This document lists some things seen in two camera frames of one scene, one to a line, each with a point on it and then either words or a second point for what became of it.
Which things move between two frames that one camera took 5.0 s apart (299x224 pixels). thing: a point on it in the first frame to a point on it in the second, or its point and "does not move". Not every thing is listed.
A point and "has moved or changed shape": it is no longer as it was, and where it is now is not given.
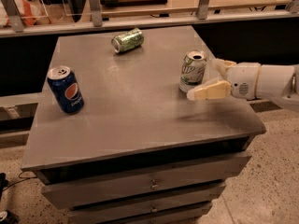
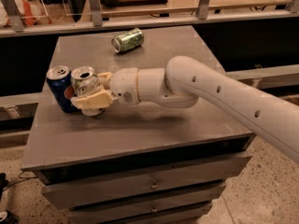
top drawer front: (164, 181) does not move
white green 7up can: (192, 70) has moved or changed shape
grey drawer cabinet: (139, 150) does not move
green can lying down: (130, 39) does not move
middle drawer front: (166, 202) does not move
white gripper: (242, 79) to (123, 84)
